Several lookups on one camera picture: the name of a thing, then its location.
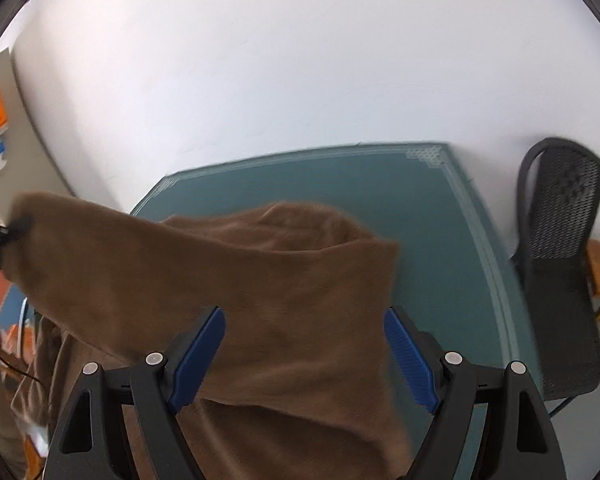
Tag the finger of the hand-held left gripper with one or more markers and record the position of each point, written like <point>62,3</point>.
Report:
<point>22,222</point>

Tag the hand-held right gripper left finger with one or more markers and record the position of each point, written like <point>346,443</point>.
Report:
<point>199,360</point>

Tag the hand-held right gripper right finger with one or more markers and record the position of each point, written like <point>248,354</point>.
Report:
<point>410,360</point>

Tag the brown fleece cloth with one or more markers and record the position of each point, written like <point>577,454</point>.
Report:
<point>229,280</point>

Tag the black mesh chair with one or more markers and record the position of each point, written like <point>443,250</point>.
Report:
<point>560,240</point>

